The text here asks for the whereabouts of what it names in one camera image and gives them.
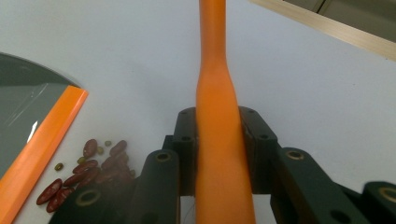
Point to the white table cover sheet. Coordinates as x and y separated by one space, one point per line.
311 109

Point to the red and green beans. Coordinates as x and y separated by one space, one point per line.
90 147

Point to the grey dustpan with orange lip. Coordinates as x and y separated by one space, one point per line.
28 124

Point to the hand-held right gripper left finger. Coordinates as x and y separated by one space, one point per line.
165 177

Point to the orange brush with grey bristles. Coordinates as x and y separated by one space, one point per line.
218 124

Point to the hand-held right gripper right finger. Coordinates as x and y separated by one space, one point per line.
289 180

